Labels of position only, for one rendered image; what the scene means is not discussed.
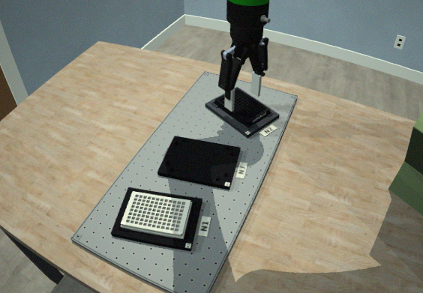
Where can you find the white label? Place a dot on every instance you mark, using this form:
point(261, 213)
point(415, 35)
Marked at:
point(241, 170)
point(204, 226)
point(268, 130)

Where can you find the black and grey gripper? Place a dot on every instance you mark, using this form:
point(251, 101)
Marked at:
point(242, 39)

